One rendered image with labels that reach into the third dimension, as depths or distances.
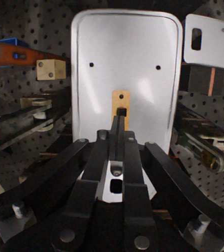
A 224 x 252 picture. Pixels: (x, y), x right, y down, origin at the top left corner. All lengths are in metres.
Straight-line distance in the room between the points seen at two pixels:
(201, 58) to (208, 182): 0.71
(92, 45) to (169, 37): 0.15
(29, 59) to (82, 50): 0.11
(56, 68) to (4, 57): 0.09
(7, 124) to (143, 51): 0.26
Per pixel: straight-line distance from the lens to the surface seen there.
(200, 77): 0.37
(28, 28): 0.75
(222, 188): 1.02
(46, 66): 0.27
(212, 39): 0.36
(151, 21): 0.33
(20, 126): 0.25
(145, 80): 0.31
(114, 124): 0.17
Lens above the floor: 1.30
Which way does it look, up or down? 70 degrees down
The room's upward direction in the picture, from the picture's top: 168 degrees counter-clockwise
